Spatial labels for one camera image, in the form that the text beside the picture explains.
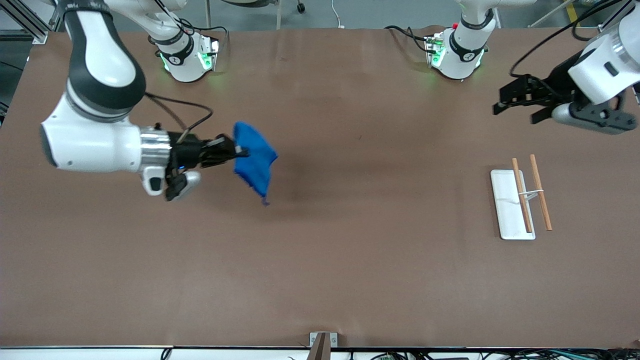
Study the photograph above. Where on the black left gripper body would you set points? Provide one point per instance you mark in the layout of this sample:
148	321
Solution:
558	81

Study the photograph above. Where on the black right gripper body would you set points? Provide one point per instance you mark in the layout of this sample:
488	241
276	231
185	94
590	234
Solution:
189	150

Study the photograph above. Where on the blue microfibre towel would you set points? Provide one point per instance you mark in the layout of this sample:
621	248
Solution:
255	160

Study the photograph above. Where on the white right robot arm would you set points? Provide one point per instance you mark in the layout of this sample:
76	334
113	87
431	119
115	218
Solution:
95	140

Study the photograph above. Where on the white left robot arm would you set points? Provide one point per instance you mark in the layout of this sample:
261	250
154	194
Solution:
600	75

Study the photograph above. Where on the white towel rack wooden bars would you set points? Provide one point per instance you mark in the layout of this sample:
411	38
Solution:
510	210

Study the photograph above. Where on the thin white metal bar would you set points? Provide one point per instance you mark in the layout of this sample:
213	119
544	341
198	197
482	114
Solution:
550	14

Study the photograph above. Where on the brown table cover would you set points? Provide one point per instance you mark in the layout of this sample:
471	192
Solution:
320	260

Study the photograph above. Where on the office chair base with caster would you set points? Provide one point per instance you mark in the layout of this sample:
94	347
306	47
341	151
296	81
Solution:
300	7

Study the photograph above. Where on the aluminium frame profile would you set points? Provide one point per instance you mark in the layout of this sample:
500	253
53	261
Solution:
612	20
30	24

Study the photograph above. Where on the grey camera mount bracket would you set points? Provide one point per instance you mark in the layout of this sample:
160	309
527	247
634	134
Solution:
323	341

